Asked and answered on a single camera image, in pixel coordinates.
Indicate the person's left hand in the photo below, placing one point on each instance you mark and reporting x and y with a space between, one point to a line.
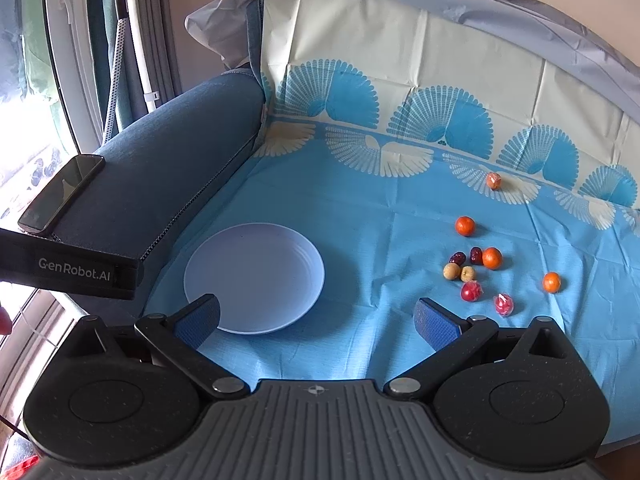
6 324

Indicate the orange fruit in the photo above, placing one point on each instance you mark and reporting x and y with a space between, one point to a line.
494 181

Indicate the dark red date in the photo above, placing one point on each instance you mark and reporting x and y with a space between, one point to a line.
458 258
476 256

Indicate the black smartphone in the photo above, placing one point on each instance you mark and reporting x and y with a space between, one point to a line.
49 205

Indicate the blue fan-pattern cloth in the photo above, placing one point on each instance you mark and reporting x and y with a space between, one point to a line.
383 122

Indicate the red fruit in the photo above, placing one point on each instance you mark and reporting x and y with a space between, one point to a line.
471 291
504 304

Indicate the blue sofa armrest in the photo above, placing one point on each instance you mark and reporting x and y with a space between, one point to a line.
158 174

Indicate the white round plate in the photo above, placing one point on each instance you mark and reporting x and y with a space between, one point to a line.
265 276

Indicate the tan longan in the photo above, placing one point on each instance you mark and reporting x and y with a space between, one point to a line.
467 274
451 271

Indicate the white window frame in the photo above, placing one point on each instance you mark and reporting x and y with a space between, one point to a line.
67 26

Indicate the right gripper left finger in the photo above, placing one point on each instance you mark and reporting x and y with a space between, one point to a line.
177 337

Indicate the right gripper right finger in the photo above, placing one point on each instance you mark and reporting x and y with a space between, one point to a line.
457 342

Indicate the orange tangerine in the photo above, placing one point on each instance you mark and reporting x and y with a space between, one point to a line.
552 282
465 226
492 258

